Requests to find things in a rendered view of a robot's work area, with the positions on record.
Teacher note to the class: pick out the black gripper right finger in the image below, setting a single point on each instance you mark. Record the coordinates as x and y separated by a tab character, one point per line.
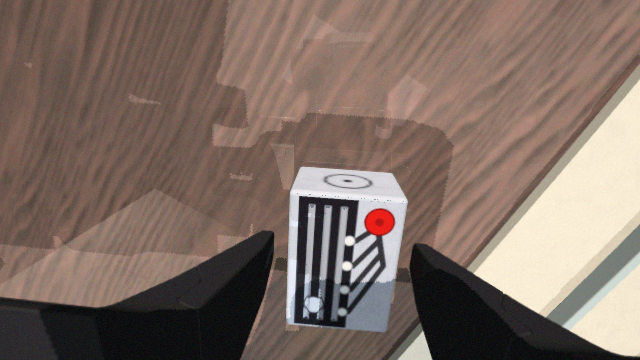
463	317

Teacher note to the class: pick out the cream flat rectangular slab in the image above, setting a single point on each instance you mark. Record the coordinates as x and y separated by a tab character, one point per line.
571	252

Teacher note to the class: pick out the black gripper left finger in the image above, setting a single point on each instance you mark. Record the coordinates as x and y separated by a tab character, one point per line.
204	313

